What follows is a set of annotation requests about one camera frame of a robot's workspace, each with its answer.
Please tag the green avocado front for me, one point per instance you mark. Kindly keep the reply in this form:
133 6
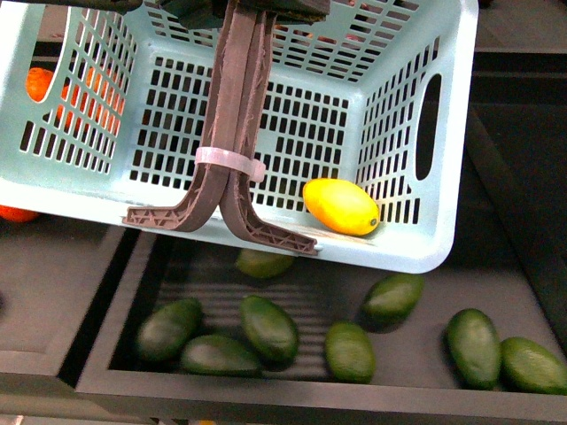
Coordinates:
218 355

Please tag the green avocado corner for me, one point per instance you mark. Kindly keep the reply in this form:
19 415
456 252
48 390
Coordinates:
530 367

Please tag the green avocado centre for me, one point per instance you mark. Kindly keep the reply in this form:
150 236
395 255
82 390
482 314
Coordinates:
270 329

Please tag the white zip tie right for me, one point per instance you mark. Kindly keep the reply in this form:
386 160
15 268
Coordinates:
251 167

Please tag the green avocado left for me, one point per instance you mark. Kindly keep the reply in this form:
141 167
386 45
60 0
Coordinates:
165 332

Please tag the green avocado upper right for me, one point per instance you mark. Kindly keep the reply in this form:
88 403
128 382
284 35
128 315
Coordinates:
393 298

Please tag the green avocado far right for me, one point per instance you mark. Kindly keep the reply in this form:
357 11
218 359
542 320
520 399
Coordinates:
474 347

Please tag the orange tangerine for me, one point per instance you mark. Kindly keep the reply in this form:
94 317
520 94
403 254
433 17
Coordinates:
17 215
37 82

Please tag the green avocado under basket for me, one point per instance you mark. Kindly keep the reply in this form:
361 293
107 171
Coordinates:
261 264

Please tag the brown basket handle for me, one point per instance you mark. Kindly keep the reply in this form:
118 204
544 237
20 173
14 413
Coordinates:
242 64

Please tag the green avocado middle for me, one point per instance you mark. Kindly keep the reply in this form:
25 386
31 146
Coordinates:
349 353

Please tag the light blue plastic basket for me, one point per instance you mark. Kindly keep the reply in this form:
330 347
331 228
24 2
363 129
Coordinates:
375 95

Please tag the yellow mango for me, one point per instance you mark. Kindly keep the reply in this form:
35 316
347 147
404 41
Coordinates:
341 206

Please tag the orange tangerine left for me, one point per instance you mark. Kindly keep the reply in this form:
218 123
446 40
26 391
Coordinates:
17 215

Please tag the black display crate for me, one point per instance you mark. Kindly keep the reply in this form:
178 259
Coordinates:
414 382

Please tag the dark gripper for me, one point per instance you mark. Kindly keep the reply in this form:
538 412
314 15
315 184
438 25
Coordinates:
211 14

